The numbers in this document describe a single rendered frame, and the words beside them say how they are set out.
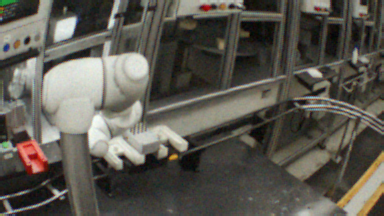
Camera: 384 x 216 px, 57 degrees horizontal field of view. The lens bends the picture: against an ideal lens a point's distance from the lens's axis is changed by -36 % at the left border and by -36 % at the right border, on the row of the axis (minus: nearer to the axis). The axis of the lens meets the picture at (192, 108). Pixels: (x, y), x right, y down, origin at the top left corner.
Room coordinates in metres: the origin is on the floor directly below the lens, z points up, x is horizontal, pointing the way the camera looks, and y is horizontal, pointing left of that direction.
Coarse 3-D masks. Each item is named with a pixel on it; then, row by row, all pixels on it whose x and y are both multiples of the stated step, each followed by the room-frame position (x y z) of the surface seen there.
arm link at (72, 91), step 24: (48, 72) 0.99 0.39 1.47; (72, 72) 0.98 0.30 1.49; (96, 72) 1.01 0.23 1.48; (48, 96) 0.93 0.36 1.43; (72, 96) 0.95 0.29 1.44; (96, 96) 0.99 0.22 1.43; (72, 120) 0.94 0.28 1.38; (72, 144) 0.94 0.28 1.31; (72, 168) 0.92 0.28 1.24; (72, 192) 0.90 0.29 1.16
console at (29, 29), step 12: (48, 0) 1.40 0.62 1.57; (36, 12) 1.35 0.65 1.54; (0, 24) 1.20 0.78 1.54; (12, 24) 1.26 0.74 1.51; (24, 24) 1.32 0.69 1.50; (36, 24) 1.37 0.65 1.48; (0, 36) 1.22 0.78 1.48; (12, 36) 1.27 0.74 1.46; (24, 36) 1.32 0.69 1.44; (36, 36) 1.37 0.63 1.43; (0, 48) 1.22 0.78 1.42; (12, 48) 1.28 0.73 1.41; (24, 48) 1.33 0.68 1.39
